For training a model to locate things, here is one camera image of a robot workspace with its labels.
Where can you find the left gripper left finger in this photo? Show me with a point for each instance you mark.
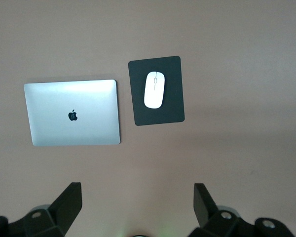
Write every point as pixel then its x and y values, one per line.
pixel 64 212

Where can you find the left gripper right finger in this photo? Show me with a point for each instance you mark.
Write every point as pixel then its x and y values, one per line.
pixel 207 214

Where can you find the black mouse pad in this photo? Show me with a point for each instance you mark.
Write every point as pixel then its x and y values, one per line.
pixel 172 113

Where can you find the white computer mouse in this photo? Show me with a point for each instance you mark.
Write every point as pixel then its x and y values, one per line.
pixel 155 93

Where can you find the silver closed laptop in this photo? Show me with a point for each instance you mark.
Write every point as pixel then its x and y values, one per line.
pixel 64 118

